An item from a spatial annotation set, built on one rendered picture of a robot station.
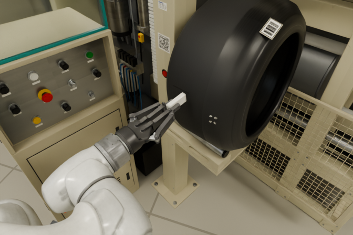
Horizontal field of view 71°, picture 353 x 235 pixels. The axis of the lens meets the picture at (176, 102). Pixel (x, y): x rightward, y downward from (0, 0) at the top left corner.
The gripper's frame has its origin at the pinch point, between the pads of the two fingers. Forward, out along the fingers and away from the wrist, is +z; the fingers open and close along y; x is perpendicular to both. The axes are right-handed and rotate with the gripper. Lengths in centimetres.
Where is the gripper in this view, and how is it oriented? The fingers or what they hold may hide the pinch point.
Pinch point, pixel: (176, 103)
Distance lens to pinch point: 74.8
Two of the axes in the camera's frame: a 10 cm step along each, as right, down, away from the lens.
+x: 1.0, 6.9, 7.2
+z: 7.1, -5.5, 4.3
